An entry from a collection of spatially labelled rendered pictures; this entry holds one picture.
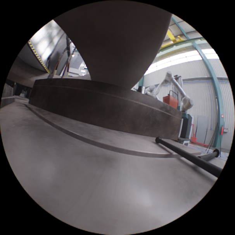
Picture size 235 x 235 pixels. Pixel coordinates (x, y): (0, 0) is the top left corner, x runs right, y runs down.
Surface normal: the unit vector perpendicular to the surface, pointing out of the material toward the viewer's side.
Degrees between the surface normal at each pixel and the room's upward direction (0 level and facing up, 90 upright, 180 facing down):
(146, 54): 180
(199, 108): 90
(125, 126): 90
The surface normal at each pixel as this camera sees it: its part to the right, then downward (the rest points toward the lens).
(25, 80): 0.95, 0.22
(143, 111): 0.11, 0.01
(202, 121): -0.85, -0.21
